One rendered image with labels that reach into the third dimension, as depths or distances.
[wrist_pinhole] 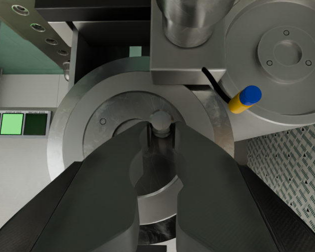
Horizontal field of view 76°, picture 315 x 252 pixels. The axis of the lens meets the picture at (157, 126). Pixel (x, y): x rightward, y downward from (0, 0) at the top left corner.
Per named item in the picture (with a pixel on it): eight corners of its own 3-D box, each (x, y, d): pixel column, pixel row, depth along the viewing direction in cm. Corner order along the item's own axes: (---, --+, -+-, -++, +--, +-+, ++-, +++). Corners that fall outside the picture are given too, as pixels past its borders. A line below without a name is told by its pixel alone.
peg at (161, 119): (176, 130, 11) (151, 135, 11) (174, 135, 14) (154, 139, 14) (170, 106, 11) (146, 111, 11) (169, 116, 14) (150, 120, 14)
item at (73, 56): (88, -89, 20) (73, 90, 17) (129, 43, 43) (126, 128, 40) (83, -89, 20) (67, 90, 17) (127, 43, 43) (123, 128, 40)
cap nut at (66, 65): (74, 61, 50) (73, 79, 49) (80, 68, 54) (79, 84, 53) (60, 61, 50) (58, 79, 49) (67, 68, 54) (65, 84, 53)
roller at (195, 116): (213, 69, 16) (218, 227, 14) (183, 123, 41) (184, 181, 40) (67, 70, 16) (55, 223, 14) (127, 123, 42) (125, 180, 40)
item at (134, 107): (64, 119, 14) (158, 71, 15) (76, 124, 16) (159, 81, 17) (109, 220, 13) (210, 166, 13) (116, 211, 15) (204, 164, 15)
